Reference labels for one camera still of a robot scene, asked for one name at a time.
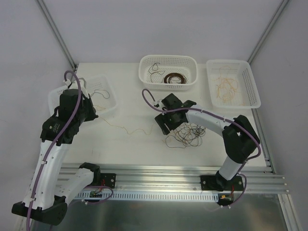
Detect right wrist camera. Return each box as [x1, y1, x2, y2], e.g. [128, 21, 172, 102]
[153, 99, 164, 108]

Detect aluminium frame post left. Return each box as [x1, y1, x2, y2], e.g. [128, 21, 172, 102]
[35, 0, 77, 70]

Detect aluminium mounting rail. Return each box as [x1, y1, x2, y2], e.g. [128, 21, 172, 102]
[57, 165, 287, 193]

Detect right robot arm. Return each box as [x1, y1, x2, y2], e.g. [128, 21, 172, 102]
[154, 93, 260, 192]

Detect white perforated basket left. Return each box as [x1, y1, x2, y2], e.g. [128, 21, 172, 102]
[48, 74, 117, 118]

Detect white perforated basket middle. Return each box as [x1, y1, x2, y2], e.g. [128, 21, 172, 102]
[139, 55, 199, 90]

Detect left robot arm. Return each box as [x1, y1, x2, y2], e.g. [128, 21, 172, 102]
[12, 89, 101, 226]

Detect yellow and black cables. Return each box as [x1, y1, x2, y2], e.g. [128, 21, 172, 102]
[165, 122, 206, 149]

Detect brown coiled cable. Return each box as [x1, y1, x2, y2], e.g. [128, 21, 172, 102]
[164, 73, 188, 85]

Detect white slotted cable duct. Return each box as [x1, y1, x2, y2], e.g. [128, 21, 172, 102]
[75, 190, 218, 203]

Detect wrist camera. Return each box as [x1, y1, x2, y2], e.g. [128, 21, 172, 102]
[153, 99, 164, 108]
[64, 78, 89, 97]

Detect aluminium frame post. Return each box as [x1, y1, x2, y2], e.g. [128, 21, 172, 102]
[35, 0, 77, 70]
[247, 0, 291, 64]

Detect white perforated basket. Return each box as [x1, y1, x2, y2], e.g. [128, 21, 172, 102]
[206, 59, 261, 109]
[48, 74, 117, 118]
[139, 55, 199, 90]

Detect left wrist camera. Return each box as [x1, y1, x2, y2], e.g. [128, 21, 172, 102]
[64, 78, 89, 97]

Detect white perforated basket right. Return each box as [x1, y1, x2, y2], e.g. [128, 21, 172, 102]
[206, 59, 261, 109]

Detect dark loose cable left basket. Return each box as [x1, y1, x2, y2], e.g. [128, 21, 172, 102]
[93, 89, 110, 100]

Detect aluminium frame post right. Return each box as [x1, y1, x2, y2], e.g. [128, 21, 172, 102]
[247, 0, 291, 64]

